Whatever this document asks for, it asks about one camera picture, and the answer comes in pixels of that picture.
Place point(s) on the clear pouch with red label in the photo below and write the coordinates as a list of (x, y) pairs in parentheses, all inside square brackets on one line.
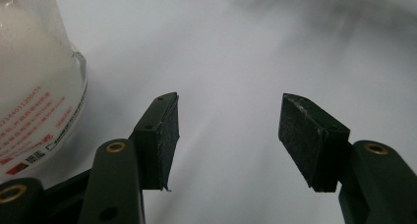
[(32, 73)]

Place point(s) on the white table cover sheet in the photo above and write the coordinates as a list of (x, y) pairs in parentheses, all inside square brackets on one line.
[(229, 63)]

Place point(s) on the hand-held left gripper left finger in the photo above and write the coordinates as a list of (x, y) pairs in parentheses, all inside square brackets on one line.
[(157, 142)]

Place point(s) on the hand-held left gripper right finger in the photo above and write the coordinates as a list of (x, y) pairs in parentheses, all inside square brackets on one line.
[(311, 142)]

